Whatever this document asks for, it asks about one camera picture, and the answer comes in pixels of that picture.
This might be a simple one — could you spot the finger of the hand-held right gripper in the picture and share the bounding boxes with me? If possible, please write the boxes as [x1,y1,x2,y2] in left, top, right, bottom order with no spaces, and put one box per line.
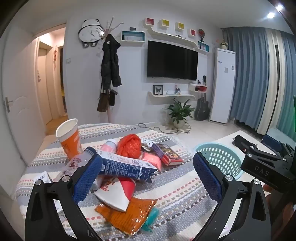
[263,135,289,153]
[232,135,260,156]

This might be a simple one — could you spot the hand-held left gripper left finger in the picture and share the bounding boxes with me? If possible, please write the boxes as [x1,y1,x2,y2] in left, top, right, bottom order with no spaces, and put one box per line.
[25,153,103,241]

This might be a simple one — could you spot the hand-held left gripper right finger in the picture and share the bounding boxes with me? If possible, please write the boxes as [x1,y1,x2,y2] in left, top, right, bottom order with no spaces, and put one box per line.
[193,152,271,241]

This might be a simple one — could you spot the clear bottle with blue cap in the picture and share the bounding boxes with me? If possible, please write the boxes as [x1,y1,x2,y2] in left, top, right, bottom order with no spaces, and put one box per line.
[54,146,97,183]

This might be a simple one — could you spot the teal plastic basket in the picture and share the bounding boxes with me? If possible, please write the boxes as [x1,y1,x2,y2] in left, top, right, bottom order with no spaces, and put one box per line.
[195,142,243,179]

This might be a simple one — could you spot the red and white paper cup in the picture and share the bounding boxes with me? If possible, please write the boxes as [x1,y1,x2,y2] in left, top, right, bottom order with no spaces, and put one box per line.
[94,176,137,212]

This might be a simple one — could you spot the pink plastic bottle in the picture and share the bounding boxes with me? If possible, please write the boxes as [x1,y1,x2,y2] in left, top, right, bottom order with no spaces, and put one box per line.
[100,138,119,153]

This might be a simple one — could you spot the orange paper cup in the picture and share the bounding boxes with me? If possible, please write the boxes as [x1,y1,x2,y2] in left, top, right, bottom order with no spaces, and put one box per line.
[56,118,83,160]

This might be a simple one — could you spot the blue milk carton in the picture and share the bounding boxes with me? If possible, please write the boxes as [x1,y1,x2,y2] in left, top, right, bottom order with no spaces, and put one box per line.
[96,149,159,183]

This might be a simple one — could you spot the purple box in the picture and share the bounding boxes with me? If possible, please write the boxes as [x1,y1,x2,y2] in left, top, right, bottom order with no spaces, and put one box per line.
[151,143,184,166]

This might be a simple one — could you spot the orange plastic bag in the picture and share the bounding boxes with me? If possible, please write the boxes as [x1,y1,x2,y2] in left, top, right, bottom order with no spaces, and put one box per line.
[116,134,142,160]

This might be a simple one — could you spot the orange snack packet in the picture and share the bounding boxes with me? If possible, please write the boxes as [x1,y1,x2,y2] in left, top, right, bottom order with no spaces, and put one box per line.
[95,197,158,238]

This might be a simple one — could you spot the pink packet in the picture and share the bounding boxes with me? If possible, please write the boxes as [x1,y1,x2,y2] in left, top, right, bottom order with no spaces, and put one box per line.
[139,151,162,171]

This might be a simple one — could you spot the teal wrapper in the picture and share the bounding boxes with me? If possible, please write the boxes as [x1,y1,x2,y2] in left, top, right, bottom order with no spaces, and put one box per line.
[141,207,160,233]

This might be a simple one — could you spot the person's right hand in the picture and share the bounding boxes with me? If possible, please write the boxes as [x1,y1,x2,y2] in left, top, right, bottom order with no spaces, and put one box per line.
[263,184,295,232]

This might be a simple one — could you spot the white paper leaflet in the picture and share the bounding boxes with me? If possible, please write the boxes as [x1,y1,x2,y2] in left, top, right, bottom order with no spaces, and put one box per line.
[35,171,52,185]

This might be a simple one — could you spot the black guitar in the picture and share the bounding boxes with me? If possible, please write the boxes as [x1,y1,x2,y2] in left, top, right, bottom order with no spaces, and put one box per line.
[195,92,210,121]

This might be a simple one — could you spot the pale coat rack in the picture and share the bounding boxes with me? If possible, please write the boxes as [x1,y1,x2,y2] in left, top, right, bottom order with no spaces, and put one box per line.
[98,16,124,123]

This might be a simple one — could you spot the blue striped curtain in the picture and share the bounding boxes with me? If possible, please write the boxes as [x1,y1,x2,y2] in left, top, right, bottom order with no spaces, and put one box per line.
[221,27,296,139]

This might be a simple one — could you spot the polka dot wrapper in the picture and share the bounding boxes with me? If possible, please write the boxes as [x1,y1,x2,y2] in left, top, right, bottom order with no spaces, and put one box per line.
[140,138,154,152]

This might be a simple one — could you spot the green potted plant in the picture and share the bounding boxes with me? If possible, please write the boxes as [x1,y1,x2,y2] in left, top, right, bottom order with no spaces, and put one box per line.
[165,98,196,127]

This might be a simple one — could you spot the white and red box shelf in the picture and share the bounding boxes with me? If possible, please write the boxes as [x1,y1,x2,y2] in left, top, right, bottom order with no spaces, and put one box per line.
[188,83,207,93]

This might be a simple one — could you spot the brown bag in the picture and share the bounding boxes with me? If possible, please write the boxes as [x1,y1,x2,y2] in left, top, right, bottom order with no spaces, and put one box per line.
[97,91,109,113]

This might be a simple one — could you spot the black bag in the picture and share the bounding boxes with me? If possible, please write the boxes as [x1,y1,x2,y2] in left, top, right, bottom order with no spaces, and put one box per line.
[109,90,119,106]

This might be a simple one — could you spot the low curved white shelf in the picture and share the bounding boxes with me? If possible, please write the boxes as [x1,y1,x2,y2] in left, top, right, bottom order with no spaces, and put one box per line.
[148,91,196,105]

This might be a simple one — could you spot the white door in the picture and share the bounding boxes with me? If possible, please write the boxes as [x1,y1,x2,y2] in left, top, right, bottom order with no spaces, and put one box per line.
[1,31,47,166]

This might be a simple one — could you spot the black television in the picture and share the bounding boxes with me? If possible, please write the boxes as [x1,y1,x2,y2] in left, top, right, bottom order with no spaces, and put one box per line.
[147,40,199,81]

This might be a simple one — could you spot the black coat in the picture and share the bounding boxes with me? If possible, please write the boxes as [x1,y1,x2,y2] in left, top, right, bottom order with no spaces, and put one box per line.
[101,34,122,90]

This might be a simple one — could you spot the long curved white shelf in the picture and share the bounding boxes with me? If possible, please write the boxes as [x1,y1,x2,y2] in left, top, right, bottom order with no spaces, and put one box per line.
[148,25,210,55]

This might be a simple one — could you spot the black cable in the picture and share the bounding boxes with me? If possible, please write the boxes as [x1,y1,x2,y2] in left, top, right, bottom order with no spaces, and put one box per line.
[138,120,192,135]

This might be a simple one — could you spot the panda wall clock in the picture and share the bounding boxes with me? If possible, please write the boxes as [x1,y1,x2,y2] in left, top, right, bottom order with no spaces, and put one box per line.
[78,19,103,48]

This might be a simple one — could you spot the teal wall box shelf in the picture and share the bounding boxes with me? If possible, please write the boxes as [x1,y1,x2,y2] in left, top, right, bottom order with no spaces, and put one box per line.
[121,31,146,43]

